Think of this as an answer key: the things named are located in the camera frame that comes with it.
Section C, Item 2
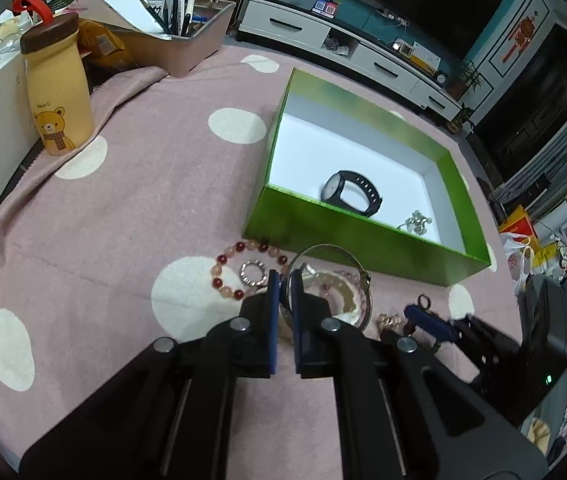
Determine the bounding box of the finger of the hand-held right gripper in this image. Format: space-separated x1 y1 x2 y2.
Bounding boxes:
403 304 460 346

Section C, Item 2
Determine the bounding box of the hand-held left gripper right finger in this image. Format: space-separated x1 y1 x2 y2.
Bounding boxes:
288 267 550 480

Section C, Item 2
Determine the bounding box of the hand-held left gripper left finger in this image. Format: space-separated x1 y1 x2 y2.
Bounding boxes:
19 270 281 480

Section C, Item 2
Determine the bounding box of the rose gold crystal ornament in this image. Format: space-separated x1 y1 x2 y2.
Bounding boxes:
376 312 404 334

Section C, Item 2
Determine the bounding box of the rhinestone metal bracelet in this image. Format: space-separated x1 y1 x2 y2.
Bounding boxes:
240 260 267 289

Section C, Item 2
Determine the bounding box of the pink bead bracelet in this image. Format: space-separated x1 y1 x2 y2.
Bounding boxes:
313 270 372 321

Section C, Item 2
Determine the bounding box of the silver bangle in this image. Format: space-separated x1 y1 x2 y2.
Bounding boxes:
286 244 375 333

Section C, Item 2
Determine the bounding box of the red bead bracelet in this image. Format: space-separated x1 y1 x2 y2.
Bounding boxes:
210 240 289 301

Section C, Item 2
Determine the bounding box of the green cardboard box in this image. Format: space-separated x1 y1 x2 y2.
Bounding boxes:
243 67 491 288

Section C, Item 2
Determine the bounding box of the black wristwatch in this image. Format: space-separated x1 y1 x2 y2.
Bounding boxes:
321 170 384 218

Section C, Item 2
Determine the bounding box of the white plastic bag red print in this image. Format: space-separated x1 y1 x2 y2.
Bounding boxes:
501 232 534 281

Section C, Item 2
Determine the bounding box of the yellow cloth bag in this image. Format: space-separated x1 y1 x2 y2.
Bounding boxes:
533 242 564 273

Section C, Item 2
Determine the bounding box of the yellow paper bag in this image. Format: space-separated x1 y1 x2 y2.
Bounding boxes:
501 207 537 238

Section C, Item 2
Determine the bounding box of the pink dotted tablecloth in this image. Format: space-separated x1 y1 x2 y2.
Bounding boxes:
0 42 524 480

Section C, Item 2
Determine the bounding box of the small potted plant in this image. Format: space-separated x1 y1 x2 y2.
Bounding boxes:
451 105 475 133

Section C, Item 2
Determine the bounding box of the tall potted plant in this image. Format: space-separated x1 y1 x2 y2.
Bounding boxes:
448 60 481 101

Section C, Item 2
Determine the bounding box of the yellow and white box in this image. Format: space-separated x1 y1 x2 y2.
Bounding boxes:
411 42 439 71

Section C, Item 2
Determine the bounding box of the pink desk organizer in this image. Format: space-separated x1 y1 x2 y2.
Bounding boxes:
70 0 238 78

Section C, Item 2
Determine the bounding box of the white television cabinet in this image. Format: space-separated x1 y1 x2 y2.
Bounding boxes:
237 0 464 121

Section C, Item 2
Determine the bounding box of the yellow bear bottle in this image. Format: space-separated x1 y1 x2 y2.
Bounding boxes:
12 0 95 157

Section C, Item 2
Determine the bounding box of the bunch of pens and pencils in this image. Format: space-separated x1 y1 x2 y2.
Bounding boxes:
156 0 209 38

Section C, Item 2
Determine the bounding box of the orange snack packet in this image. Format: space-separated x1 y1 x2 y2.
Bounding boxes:
78 19 126 68

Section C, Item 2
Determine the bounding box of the white paper sheet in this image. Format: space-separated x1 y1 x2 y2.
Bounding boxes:
96 0 164 36

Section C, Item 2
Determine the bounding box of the red knot wall ornament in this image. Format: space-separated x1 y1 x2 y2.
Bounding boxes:
506 10 539 66

